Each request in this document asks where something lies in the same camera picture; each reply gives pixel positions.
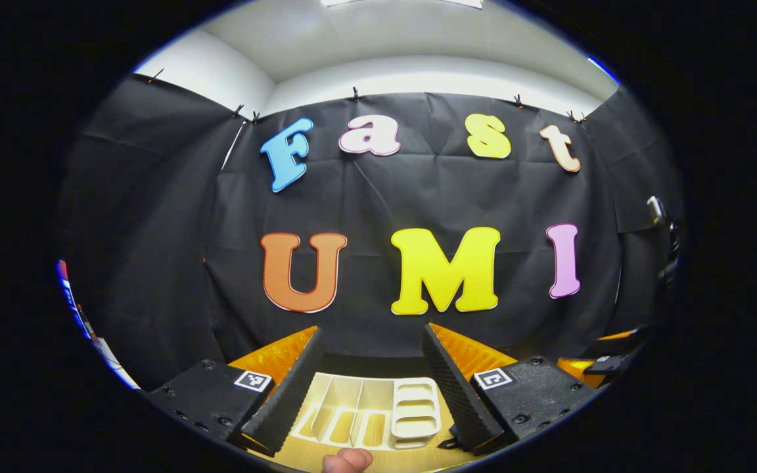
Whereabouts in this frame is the cream plastic bookshelf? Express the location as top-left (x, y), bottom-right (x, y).
top-left (290, 372), bottom-right (443, 451)

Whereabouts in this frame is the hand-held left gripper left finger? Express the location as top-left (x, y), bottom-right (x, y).
top-left (145, 326), bottom-right (327, 458)

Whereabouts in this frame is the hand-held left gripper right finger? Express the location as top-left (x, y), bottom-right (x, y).
top-left (422, 321), bottom-right (601, 456)

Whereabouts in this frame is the black backdrop cloth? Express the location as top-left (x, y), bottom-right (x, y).
top-left (57, 74), bottom-right (685, 390)

